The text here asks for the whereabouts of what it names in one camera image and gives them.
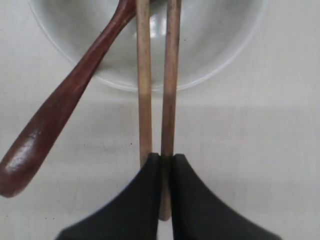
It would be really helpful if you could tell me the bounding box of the brown wooden chopstick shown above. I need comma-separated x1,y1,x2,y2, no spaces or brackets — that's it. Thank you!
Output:
136,0,153,166
159,0,182,221

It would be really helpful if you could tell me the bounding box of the white speckled bowl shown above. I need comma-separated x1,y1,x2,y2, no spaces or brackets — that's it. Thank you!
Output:
29,0,268,92

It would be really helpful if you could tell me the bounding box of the brown wooden spoon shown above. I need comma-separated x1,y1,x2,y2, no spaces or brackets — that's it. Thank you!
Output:
0,0,136,198

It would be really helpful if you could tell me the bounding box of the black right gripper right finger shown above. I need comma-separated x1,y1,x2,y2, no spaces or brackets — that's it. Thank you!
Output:
169,154,280,240

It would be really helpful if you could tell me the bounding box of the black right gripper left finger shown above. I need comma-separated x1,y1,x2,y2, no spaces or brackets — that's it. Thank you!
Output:
56,153,162,240

